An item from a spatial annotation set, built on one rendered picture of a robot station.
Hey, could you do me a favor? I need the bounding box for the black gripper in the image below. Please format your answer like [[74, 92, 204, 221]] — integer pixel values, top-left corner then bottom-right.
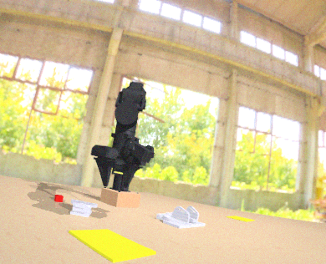
[[90, 129, 146, 188]]

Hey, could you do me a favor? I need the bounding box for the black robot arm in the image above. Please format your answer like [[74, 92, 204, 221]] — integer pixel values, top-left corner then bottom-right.
[[110, 81, 155, 193]]

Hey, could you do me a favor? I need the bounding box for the small red block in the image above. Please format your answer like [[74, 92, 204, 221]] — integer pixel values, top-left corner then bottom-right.
[[54, 195, 64, 202]]

